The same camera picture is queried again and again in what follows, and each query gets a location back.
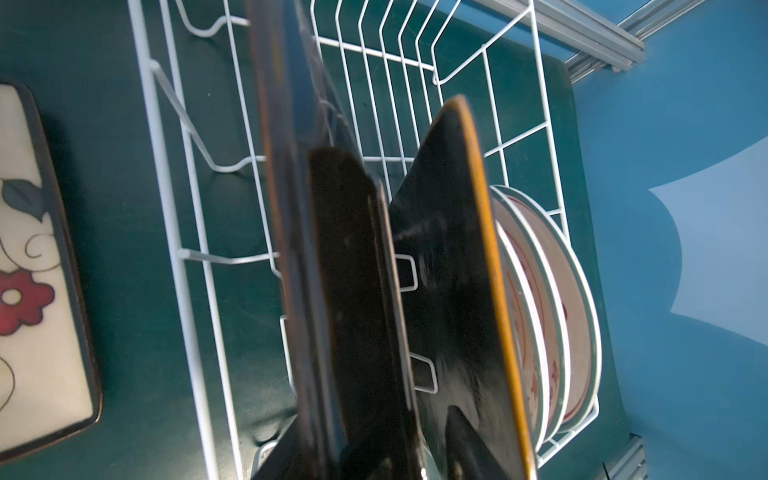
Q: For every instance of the black square floral plate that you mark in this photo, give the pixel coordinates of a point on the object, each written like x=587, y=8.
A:
x=50, y=384
x=356, y=407

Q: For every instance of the white round plate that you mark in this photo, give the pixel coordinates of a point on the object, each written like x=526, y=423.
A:
x=528, y=334
x=541, y=243
x=584, y=335

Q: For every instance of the white round plate leftmost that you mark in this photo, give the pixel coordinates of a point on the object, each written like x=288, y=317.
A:
x=528, y=334

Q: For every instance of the white wire dish rack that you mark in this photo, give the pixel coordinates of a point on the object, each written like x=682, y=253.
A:
x=392, y=64

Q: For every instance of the aluminium frame back bar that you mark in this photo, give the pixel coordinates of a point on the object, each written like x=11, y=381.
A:
x=598, y=42

